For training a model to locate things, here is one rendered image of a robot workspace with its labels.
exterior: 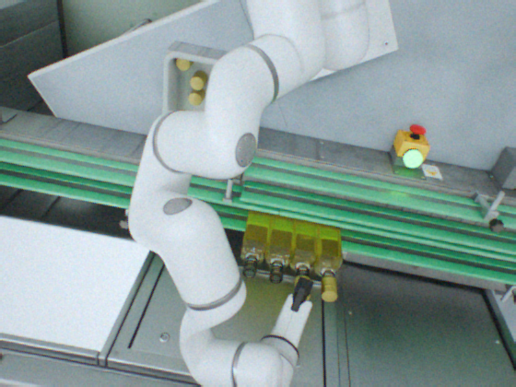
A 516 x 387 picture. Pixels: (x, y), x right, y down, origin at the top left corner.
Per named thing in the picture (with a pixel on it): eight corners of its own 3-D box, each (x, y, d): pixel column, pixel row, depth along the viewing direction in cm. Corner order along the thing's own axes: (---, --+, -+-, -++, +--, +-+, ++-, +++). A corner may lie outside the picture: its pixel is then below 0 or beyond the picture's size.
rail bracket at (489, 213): (467, 196, 104) (486, 231, 93) (481, 171, 100) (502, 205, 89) (484, 199, 104) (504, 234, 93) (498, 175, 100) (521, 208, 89)
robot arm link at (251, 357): (206, 368, 62) (265, 377, 57) (236, 314, 70) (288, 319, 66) (236, 433, 68) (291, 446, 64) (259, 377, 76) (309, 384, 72)
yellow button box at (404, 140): (389, 150, 113) (392, 165, 107) (398, 126, 109) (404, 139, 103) (415, 156, 113) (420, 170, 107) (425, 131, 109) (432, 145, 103)
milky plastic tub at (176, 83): (170, 123, 115) (161, 137, 108) (174, 40, 102) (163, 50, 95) (233, 134, 115) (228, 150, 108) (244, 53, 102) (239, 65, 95)
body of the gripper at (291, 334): (289, 381, 77) (306, 334, 86) (303, 348, 71) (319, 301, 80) (252, 363, 78) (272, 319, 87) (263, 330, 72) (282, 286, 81)
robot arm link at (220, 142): (214, 48, 59) (128, 87, 51) (284, 39, 49) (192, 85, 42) (243, 136, 65) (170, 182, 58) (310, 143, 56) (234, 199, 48)
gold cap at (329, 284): (334, 274, 90) (334, 289, 87) (339, 285, 92) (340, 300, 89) (318, 277, 92) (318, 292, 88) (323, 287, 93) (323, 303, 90)
